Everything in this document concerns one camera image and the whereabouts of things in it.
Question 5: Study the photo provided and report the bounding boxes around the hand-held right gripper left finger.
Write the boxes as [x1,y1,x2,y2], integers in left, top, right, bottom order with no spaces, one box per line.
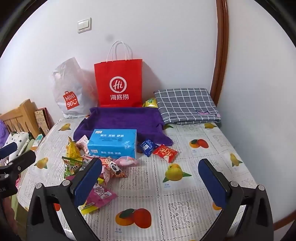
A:
[26,157,102,241]

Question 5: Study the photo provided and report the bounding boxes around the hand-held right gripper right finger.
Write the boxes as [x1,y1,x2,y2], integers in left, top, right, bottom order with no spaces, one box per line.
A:
[198,158,274,241]

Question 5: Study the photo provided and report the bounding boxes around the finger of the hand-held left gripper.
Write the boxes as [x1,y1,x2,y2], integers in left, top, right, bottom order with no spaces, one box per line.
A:
[0,151,37,176]
[0,142,18,160]

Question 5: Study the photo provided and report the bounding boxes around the pink yellow-edged snack packet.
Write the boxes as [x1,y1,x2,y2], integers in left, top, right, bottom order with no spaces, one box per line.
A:
[80,177,118,215]

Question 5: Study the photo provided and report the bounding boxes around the green triangular snack packet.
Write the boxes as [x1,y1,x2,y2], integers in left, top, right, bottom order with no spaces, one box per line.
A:
[61,156,86,179]

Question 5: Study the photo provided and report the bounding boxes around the yellow snack packet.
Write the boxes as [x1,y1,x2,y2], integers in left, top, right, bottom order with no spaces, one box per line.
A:
[66,137,84,160]

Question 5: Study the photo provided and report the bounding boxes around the red snack packet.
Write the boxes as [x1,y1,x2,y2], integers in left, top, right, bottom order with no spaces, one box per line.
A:
[153,144,178,163]

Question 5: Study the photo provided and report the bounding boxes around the purple towel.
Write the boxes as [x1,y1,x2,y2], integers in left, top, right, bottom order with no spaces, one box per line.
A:
[73,106,173,146]

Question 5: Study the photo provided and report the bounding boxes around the blue snack packet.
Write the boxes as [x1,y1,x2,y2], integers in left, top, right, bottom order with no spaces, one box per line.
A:
[139,138,159,157]

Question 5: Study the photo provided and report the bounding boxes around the white spotted plush toy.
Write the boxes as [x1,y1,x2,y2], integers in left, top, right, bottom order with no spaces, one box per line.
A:
[2,131,30,160]

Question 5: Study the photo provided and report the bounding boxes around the purple plush toy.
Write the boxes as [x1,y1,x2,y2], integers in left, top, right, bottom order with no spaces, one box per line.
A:
[0,119,11,142]

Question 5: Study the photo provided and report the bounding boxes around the small teal box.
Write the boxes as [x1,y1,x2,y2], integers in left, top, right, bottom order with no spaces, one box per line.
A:
[31,134,44,149]

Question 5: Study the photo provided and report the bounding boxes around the panda print snack packet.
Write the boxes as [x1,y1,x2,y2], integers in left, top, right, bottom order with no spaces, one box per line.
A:
[100,156,129,183]

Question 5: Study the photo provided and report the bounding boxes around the small pale pink packet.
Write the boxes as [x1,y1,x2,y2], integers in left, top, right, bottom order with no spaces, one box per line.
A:
[75,136,90,153]

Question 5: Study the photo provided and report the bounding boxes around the wooden headboard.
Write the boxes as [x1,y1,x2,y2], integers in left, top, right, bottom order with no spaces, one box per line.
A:
[0,99,41,139]

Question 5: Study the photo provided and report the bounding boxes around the pink candy packet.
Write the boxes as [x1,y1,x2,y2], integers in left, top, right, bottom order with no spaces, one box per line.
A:
[116,156,139,167]

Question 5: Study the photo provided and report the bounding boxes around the patterned gift box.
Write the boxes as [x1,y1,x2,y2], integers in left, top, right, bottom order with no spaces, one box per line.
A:
[34,107,52,137]

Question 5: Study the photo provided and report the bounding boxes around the blue tissue pack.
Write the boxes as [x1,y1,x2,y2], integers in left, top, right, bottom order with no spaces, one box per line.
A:
[87,128,138,160]

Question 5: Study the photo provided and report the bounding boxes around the fruit print tablecloth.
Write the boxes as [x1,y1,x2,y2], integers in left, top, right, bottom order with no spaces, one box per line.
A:
[17,117,258,241]

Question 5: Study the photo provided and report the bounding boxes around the white plastic bag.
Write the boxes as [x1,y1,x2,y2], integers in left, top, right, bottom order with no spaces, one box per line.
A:
[51,57,99,119]

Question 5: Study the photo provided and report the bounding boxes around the grey checked folded cloth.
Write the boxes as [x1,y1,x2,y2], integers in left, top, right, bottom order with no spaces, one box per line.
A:
[154,88,221,126]

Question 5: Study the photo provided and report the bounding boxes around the yellow green snack bag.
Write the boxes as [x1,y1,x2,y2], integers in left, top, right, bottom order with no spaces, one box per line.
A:
[142,97,159,109]

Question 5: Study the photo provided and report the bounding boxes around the red paper bag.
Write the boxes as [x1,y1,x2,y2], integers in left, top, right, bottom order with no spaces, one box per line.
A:
[94,40,144,107]

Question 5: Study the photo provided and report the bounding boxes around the brown wooden door frame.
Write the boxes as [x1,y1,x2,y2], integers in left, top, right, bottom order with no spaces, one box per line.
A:
[209,0,229,105]

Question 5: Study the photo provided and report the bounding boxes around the white light switch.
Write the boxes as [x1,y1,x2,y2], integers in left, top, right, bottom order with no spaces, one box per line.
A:
[77,18,92,32]

